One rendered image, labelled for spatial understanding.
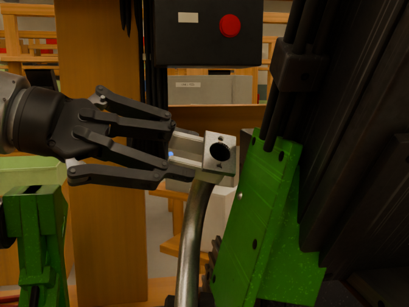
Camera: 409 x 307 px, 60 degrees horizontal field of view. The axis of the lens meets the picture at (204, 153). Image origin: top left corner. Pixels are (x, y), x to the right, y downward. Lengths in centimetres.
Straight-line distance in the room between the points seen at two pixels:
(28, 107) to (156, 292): 54
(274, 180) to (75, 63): 45
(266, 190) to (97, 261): 48
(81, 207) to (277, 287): 44
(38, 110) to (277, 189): 25
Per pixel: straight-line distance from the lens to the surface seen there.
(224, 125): 78
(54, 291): 62
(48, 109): 40
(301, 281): 39
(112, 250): 75
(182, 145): 44
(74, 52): 68
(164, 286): 85
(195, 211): 50
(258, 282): 36
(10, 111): 42
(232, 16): 58
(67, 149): 41
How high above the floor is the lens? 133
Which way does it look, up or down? 11 degrees down
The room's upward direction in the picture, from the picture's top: straight up
